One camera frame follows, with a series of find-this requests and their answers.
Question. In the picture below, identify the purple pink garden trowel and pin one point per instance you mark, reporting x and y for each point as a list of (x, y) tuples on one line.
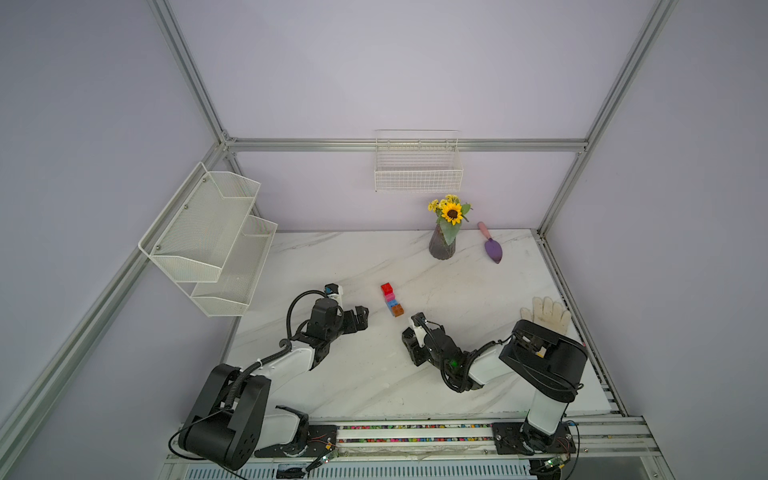
[(492, 247)]

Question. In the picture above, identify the sunflower bouquet in grey vase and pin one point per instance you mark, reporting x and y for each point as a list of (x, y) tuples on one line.
[(450, 214)]

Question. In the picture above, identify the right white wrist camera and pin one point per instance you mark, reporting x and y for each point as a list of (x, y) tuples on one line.
[(418, 324)]

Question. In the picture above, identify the white work glove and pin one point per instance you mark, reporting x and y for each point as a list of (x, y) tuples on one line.
[(548, 313)]

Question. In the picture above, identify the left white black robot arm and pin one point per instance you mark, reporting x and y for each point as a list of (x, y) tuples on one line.
[(234, 417)]

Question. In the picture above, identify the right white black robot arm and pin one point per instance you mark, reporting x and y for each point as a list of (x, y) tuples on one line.
[(550, 362)]

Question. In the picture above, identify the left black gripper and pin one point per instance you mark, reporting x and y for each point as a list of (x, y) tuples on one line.
[(351, 326)]

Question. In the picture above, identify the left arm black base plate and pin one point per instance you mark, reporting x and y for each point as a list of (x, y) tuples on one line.
[(314, 441)]

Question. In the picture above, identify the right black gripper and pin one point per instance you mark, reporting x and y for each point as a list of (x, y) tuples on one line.
[(414, 350)]

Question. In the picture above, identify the white wire wall basket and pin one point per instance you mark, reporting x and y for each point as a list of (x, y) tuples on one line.
[(417, 161)]

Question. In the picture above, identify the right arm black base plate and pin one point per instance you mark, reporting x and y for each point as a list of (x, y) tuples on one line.
[(519, 438)]

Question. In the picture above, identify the white mesh two-tier shelf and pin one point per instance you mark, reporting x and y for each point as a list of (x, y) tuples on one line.
[(210, 242)]

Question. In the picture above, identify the aluminium front rail frame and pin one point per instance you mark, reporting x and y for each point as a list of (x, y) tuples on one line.
[(599, 436)]

